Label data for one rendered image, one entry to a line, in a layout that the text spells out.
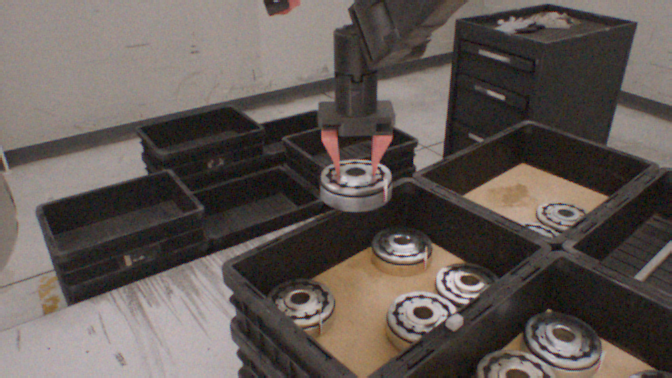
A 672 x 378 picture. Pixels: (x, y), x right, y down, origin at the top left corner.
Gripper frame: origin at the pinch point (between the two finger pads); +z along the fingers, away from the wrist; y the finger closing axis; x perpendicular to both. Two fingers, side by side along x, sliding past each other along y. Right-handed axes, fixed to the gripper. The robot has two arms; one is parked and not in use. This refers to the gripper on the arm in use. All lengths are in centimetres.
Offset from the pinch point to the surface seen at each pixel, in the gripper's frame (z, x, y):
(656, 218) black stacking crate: 22, -18, -60
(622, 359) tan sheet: 22.0, 16.7, -36.1
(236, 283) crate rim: 11.3, 10.9, 16.7
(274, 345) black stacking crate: 17.6, 16.2, 11.6
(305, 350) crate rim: 12.5, 22.4, 7.1
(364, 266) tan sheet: 21.2, -5.2, -1.7
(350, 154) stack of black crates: 53, -117, -4
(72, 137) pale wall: 89, -227, 154
